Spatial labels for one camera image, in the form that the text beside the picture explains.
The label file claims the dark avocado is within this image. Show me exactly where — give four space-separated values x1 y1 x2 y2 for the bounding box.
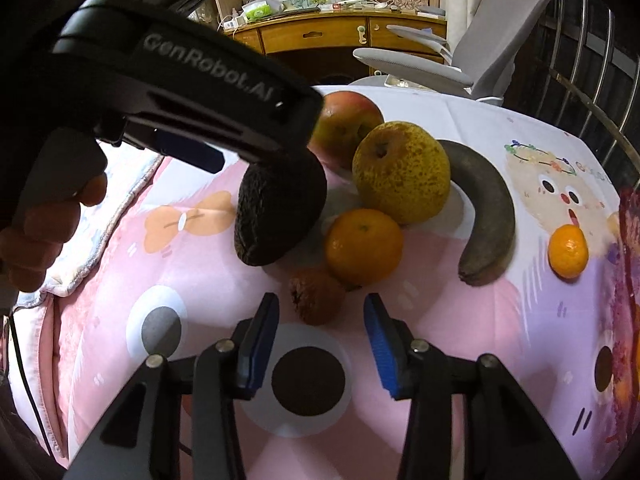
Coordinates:
234 148 328 266

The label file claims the small red lychee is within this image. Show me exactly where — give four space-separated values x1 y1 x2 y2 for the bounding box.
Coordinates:
288 269 346 326

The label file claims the person's left hand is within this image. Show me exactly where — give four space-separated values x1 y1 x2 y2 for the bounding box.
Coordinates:
1 174 107 292

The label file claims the pink glass fruit plate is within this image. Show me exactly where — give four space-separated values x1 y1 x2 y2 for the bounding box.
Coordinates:
594 188 639 446

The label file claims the pink cartoon table cloth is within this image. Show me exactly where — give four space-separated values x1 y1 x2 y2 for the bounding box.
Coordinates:
32 87 639 479

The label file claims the red apple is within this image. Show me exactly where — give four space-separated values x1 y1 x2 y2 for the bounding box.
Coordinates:
308 91 384 171

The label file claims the wooden desk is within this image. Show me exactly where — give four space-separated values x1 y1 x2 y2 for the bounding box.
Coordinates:
226 10 447 84

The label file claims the pink quilted blanket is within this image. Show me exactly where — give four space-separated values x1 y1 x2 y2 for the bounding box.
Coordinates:
5 146 164 466

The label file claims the orange mandarin beside avocado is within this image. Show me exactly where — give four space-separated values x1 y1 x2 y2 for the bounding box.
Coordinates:
324 208 405 286

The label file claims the orange mandarin near plate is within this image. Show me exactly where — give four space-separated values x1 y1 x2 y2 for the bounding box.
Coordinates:
547 224 589 281

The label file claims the blackened banana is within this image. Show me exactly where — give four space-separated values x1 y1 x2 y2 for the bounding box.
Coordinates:
439 140 516 286

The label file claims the yellow speckled pear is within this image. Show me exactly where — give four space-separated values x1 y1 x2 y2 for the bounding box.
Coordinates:
352 120 451 226

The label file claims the grey office chair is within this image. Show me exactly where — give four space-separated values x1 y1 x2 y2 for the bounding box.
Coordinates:
352 0 550 106

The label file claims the metal window grille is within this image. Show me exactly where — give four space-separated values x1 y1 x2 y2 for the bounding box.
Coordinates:
516 0 639 191

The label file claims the black cable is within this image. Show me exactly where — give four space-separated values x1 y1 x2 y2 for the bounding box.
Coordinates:
6 309 57 456

